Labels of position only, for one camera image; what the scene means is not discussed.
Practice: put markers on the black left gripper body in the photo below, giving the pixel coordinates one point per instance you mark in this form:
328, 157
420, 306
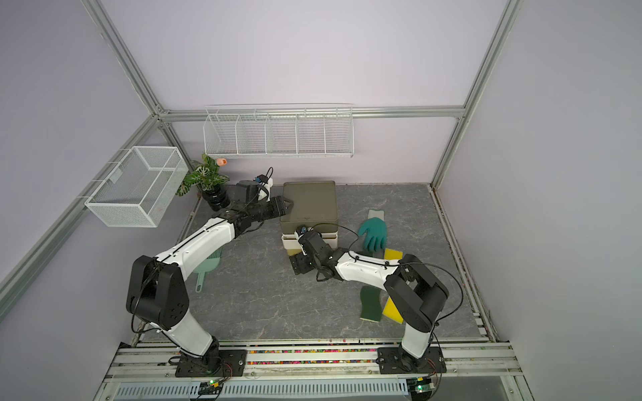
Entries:
265, 210

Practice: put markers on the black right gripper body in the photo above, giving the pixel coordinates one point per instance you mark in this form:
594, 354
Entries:
303, 262

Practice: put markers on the olive three-drawer storage box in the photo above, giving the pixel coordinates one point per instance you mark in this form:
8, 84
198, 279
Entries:
314, 203

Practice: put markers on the green yellow sponge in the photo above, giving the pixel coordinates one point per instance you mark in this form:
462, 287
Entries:
371, 307

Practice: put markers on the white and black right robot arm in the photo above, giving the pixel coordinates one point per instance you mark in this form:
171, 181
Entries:
418, 294

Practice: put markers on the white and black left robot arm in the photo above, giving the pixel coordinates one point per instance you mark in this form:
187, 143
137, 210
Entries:
157, 291

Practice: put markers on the green rubber glove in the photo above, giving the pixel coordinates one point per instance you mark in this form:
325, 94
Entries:
374, 231

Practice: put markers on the potted green plant black pot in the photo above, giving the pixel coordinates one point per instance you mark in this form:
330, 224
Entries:
210, 182

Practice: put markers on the light green dustpan brush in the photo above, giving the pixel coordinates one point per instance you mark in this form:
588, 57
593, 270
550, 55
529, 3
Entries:
208, 265

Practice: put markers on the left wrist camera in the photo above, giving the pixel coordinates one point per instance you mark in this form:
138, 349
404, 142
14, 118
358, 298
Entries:
265, 184

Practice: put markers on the long white wire shelf basket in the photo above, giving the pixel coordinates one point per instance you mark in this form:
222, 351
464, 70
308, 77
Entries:
279, 131

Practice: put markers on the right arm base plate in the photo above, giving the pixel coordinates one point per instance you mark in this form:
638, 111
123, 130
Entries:
397, 361

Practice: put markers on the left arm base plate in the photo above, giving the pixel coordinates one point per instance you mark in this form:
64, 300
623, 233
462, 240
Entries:
222, 363

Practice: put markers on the white wire cube basket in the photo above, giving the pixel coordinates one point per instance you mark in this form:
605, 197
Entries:
140, 187

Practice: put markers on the white slotted cable duct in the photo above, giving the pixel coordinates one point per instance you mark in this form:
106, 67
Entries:
265, 389

